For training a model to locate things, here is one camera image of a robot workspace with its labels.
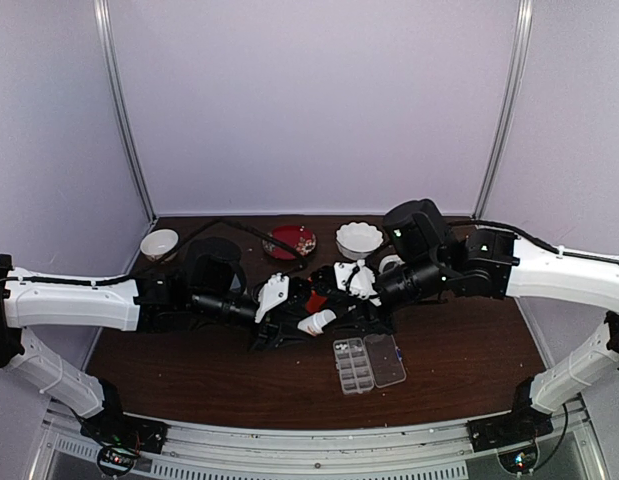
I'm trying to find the small white bottle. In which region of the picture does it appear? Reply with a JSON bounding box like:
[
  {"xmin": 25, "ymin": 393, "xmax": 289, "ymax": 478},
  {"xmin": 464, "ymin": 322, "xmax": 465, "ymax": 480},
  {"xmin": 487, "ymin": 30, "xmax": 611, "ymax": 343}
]
[{"xmin": 297, "ymin": 309, "xmax": 337, "ymax": 336}]

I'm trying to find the clear plastic pill organizer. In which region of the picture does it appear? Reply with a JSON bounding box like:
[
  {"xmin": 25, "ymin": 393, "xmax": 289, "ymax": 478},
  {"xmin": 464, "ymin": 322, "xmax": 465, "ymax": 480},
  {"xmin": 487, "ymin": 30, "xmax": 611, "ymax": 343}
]
[{"xmin": 332, "ymin": 334, "xmax": 407, "ymax": 395}]

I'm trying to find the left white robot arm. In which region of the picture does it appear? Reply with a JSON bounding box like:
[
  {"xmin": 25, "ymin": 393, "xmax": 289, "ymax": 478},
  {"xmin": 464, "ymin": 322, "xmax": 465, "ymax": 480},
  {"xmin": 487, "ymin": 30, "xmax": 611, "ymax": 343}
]
[{"xmin": 0, "ymin": 237, "xmax": 310, "ymax": 444}]

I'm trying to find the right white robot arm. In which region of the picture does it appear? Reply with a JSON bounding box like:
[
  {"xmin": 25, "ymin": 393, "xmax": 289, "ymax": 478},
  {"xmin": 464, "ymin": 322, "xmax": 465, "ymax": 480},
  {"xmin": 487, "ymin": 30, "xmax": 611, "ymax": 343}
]
[{"xmin": 334, "ymin": 199, "xmax": 619, "ymax": 442}]

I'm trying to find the orange pill bottle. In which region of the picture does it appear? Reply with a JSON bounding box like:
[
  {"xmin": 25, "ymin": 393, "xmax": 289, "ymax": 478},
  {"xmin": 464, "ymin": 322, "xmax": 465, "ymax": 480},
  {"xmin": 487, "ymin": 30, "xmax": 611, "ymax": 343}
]
[{"xmin": 306, "ymin": 292, "xmax": 327, "ymax": 314}]

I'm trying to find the floral mug yellow inside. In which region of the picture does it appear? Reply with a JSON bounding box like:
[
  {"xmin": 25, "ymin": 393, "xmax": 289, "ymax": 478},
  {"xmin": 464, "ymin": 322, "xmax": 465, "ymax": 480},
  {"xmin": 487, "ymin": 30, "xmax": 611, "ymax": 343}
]
[{"xmin": 378, "ymin": 254, "xmax": 403, "ymax": 273}]

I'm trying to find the white scalloped bowl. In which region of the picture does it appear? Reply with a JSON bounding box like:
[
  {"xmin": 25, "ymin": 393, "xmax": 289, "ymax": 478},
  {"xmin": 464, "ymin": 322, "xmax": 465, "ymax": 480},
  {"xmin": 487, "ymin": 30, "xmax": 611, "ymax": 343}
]
[{"xmin": 335, "ymin": 222, "xmax": 383, "ymax": 260}]

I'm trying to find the red floral plate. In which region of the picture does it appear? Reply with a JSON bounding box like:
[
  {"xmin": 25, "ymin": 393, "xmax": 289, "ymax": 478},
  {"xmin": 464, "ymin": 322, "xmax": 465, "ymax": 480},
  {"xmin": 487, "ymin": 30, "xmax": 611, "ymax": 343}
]
[{"xmin": 262, "ymin": 225, "xmax": 317, "ymax": 261}]

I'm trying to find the white ceramic rice bowl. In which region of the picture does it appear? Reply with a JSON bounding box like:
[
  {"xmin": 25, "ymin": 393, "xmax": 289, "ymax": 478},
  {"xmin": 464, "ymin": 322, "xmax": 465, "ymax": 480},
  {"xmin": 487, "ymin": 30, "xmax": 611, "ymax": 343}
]
[{"xmin": 140, "ymin": 229, "xmax": 179, "ymax": 262}]

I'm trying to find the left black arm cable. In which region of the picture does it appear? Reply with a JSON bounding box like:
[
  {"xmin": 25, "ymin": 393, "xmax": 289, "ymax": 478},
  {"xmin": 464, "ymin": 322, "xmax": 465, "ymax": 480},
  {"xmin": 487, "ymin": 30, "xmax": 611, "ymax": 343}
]
[{"xmin": 0, "ymin": 219, "xmax": 310, "ymax": 291}]

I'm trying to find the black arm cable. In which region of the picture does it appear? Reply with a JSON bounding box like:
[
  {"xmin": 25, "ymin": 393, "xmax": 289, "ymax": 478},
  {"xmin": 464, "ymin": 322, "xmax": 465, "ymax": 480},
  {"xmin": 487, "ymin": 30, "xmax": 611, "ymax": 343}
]
[
  {"xmin": 446, "ymin": 218, "xmax": 619, "ymax": 266},
  {"xmin": 0, "ymin": 219, "xmax": 310, "ymax": 291}
]

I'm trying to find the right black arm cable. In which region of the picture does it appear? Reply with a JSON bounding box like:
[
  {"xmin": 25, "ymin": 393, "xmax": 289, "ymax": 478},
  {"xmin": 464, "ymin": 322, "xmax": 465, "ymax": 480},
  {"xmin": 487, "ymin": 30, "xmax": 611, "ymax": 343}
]
[{"xmin": 446, "ymin": 218, "xmax": 619, "ymax": 266}]

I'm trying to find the front aluminium rail base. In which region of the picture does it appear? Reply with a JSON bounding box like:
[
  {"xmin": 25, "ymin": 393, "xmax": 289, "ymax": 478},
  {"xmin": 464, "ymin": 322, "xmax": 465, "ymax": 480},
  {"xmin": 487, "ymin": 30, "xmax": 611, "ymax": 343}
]
[{"xmin": 36, "ymin": 389, "xmax": 608, "ymax": 480}]

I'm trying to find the right aluminium frame post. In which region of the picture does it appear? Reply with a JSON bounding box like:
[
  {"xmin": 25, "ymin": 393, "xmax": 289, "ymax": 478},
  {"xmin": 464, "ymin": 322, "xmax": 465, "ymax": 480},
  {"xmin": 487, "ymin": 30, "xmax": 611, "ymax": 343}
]
[{"xmin": 472, "ymin": 0, "xmax": 534, "ymax": 219}]

